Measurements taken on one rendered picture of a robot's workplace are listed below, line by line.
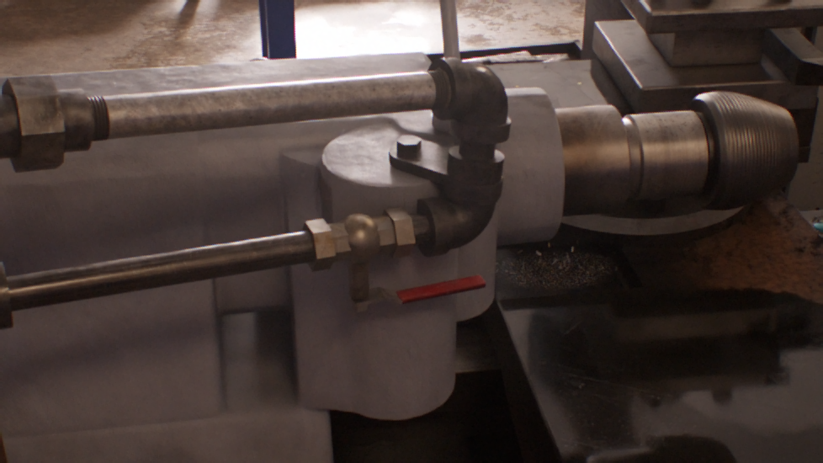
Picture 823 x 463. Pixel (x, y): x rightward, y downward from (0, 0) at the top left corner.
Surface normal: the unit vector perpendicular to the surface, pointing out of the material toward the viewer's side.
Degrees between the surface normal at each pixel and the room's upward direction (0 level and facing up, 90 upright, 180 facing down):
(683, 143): 48
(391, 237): 67
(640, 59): 0
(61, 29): 0
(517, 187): 75
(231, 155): 56
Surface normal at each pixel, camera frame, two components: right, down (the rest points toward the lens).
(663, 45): -0.99, 0.06
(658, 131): 0.08, -0.48
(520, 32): 0.00, -0.86
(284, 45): 0.15, 0.50
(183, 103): 0.41, -0.31
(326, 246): 0.37, -0.04
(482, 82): 0.55, -0.10
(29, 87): 0.20, -0.79
